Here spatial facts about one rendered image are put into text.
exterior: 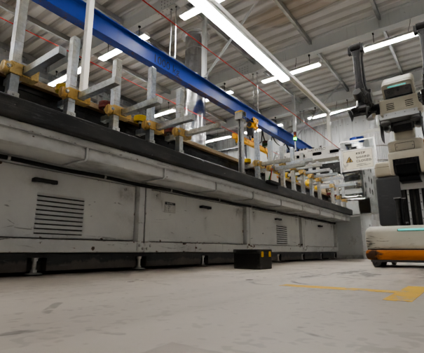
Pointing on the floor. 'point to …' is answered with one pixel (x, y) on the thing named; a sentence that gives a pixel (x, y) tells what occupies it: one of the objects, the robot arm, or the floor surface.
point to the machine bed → (118, 216)
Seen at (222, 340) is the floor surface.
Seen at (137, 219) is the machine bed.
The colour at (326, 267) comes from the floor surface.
